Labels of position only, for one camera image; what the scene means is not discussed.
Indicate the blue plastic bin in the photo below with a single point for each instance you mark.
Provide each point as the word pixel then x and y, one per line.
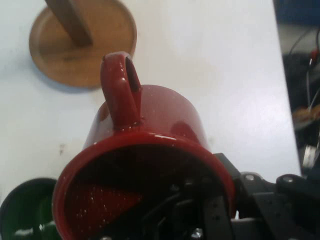
pixel 297 10

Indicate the red enamel mug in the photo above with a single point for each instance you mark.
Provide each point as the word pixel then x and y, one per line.
pixel 162 112

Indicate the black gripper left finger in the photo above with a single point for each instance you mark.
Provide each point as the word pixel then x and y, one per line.
pixel 215 217

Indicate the green enamel mug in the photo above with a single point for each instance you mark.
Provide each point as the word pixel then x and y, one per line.
pixel 25 200

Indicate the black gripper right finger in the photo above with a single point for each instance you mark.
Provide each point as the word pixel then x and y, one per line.
pixel 275 207

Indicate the brown wooden mug tree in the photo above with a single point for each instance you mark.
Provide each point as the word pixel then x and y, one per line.
pixel 75 62

